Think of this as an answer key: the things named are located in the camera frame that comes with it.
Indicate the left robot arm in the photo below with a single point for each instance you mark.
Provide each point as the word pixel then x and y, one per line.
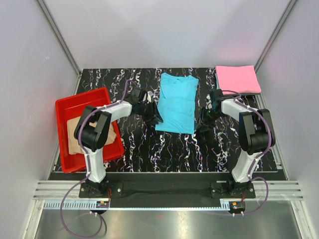
pixel 93 128

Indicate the teal folded t shirt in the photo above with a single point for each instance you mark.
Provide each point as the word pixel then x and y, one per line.
pixel 217 82

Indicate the beige folded t shirt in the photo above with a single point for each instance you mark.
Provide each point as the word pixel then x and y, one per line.
pixel 73 145

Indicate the pink folded t shirt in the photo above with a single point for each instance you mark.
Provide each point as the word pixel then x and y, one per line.
pixel 240 79

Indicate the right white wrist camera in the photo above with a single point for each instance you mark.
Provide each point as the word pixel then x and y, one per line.
pixel 208 102

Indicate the aluminium rail frame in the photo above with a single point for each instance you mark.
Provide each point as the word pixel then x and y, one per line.
pixel 131 164

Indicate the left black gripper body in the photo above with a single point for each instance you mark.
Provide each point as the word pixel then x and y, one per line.
pixel 147 111

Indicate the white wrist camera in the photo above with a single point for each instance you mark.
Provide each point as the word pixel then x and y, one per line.
pixel 208 102
pixel 148 97

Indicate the turquoise t shirt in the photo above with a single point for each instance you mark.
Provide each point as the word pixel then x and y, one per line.
pixel 176 104

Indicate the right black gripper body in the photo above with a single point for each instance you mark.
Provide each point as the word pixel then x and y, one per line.
pixel 209 116

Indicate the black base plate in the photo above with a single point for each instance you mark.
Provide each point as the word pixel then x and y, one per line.
pixel 188 191

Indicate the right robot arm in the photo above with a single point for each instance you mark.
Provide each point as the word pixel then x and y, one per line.
pixel 256 137

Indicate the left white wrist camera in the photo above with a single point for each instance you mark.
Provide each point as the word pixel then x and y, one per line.
pixel 148 97

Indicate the red plastic bin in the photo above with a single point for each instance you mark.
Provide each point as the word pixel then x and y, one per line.
pixel 67 109

